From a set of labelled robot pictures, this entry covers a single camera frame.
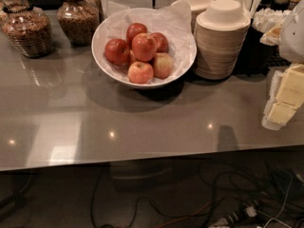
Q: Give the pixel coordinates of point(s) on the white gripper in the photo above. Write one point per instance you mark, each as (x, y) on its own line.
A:
(294, 38)

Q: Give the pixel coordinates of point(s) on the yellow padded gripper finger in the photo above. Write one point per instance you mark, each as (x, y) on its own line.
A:
(280, 107)

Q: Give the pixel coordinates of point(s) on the red apple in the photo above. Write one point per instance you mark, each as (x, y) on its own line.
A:
(144, 47)
(133, 30)
(162, 42)
(117, 52)

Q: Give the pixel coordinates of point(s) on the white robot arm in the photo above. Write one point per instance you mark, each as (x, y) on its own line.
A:
(291, 45)

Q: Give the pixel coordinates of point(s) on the yellow-red apple right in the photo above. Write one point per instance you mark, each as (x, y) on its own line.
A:
(163, 65)

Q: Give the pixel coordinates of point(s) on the yellow-red apple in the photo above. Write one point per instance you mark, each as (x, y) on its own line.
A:
(140, 73)
(163, 65)

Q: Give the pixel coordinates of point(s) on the white ceramic bowl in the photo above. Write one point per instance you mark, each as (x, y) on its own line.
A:
(104, 64)

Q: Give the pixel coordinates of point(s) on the yellow-red apple front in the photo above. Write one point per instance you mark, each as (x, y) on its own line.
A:
(140, 73)

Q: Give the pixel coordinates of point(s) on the brown bottle with cap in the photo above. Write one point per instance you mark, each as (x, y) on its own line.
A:
(280, 4)

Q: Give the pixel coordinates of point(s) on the front stack of paper bowls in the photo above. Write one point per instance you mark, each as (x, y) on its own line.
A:
(219, 34)

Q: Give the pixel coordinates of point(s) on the white power plug on floor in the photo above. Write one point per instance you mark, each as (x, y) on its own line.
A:
(231, 219)

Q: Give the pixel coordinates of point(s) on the glass jar with granola middle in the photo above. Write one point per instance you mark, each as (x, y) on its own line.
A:
(78, 20)

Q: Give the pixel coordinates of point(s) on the glass jar with granola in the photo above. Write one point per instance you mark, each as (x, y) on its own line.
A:
(27, 28)
(78, 20)

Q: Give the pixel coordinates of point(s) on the glass jar with granola left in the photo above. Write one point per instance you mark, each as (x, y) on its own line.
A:
(27, 28)

